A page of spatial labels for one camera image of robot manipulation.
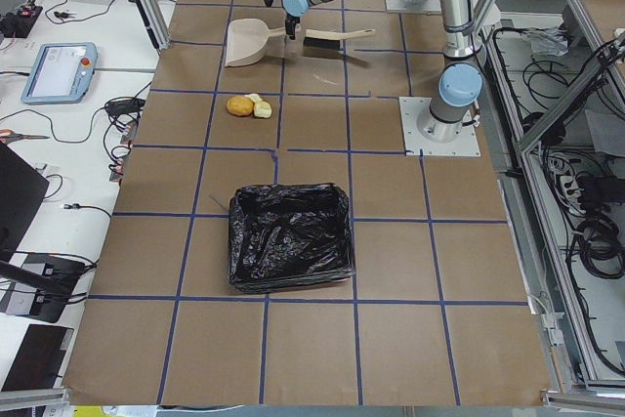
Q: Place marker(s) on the beige plastic dustpan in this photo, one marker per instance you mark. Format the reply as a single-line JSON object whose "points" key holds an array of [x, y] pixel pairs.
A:
{"points": [[247, 41]]}

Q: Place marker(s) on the near blue teach pendant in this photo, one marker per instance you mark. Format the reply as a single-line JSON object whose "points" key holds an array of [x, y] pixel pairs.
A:
{"points": [[62, 73]]}

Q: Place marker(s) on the bin with black trash bag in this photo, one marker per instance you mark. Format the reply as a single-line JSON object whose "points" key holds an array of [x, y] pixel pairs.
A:
{"points": [[282, 237]]}

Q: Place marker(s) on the pale bread chunk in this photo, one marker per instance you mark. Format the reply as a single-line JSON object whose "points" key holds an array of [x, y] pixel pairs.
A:
{"points": [[255, 98]]}

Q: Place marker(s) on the black monitor stand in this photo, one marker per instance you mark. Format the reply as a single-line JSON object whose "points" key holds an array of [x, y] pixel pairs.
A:
{"points": [[41, 287]]}

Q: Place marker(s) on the brown round bread roll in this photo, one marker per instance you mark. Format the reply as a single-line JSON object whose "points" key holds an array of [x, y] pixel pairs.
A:
{"points": [[240, 106]]}

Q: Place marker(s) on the cream hand brush black bristles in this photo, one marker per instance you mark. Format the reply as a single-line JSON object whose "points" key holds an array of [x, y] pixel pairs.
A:
{"points": [[331, 40]]}

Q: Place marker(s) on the black laptop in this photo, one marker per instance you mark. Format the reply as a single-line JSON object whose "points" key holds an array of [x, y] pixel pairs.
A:
{"points": [[39, 358]]}

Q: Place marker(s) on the yellow bread chunk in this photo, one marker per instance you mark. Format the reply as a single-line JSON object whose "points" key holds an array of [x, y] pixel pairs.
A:
{"points": [[262, 110]]}

